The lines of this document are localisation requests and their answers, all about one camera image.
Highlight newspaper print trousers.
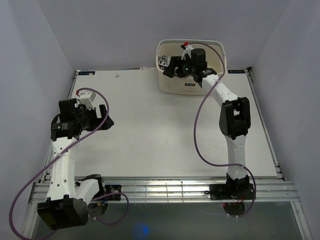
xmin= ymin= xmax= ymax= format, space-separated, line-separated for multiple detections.
xmin=157 ymin=55 xmax=172 ymax=72

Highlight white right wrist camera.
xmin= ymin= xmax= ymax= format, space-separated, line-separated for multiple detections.
xmin=180 ymin=41 xmax=194 ymax=60

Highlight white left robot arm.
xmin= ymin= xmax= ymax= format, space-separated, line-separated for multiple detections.
xmin=37 ymin=97 xmax=114 ymax=231

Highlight blue label sticker right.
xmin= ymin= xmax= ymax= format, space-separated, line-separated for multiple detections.
xmin=227 ymin=69 xmax=246 ymax=74

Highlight cream perforated plastic basket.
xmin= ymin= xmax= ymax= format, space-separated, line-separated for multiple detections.
xmin=156 ymin=39 xmax=227 ymax=96

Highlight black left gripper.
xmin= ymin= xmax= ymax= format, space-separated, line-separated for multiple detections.
xmin=75 ymin=104 xmax=114 ymax=132

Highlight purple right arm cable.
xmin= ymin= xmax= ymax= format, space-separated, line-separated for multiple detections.
xmin=192 ymin=42 xmax=257 ymax=218

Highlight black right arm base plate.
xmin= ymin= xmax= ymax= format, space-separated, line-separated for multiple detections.
xmin=209 ymin=183 xmax=256 ymax=200

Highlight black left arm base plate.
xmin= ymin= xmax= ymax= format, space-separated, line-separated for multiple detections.
xmin=100 ymin=184 xmax=122 ymax=202

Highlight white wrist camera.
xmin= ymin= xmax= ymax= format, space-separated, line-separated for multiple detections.
xmin=75 ymin=91 xmax=97 ymax=110
xmin=180 ymin=41 xmax=194 ymax=60

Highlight blue label sticker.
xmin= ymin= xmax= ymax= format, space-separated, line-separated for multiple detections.
xmin=78 ymin=71 xmax=96 ymax=76
xmin=227 ymin=69 xmax=246 ymax=74

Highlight blue label sticker left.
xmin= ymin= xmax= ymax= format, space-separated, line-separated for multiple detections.
xmin=78 ymin=71 xmax=96 ymax=76

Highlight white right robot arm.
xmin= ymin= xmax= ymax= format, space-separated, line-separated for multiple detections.
xmin=157 ymin=46 xmax=251 ymax=200

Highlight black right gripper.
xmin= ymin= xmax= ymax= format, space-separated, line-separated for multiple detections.
xmin=163 ymin=56 xmax=196 ymax=78

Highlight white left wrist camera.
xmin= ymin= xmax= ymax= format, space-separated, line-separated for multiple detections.
xmin=75 ymin=91 xmax=97 ymax=110

